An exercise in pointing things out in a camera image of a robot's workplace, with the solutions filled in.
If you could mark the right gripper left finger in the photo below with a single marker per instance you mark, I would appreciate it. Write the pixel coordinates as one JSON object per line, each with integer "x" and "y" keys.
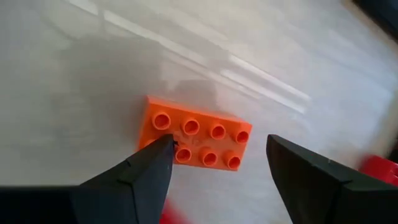
{"x": 140, "y": 196}

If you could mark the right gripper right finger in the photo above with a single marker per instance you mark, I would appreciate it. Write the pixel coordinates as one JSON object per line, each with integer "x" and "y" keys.
{"x": 311, "y": 199}

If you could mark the long orange toy block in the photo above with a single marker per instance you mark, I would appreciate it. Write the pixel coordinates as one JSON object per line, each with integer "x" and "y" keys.
{"x": 202, "y": 124}

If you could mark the long red toy block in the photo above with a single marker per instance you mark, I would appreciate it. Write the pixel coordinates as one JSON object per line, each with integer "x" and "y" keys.
{"x": 381, "y": 169}
{"x": 172, "y": 216}

